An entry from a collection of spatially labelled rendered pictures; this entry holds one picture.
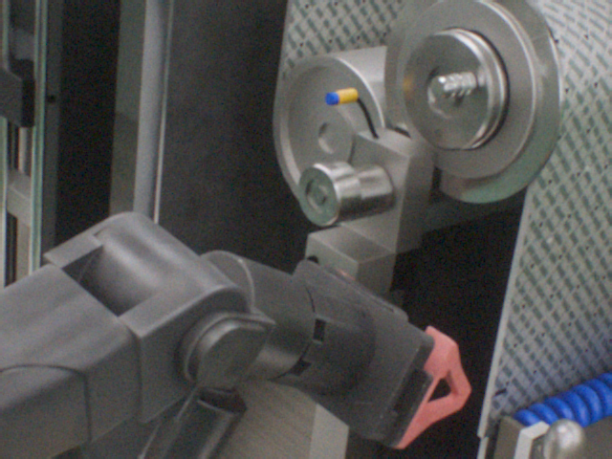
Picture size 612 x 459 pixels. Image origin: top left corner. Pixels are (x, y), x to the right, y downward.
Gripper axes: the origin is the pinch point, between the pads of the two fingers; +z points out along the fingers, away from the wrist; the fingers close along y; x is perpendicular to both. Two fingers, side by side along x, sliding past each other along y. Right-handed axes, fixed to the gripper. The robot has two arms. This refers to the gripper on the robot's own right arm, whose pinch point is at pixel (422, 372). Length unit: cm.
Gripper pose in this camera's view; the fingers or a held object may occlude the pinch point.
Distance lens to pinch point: 76.2
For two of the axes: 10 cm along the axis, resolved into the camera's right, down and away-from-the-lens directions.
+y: 6.4, 3.9, -6.6
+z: 6.1, 2.5, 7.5
